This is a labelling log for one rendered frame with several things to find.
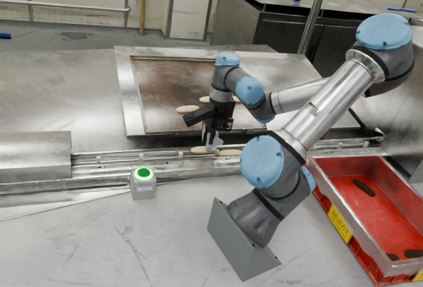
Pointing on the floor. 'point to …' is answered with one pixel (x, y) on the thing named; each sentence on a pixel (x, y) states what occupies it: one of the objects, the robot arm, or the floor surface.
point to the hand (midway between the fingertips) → (204, 146)
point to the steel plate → (85, 116)
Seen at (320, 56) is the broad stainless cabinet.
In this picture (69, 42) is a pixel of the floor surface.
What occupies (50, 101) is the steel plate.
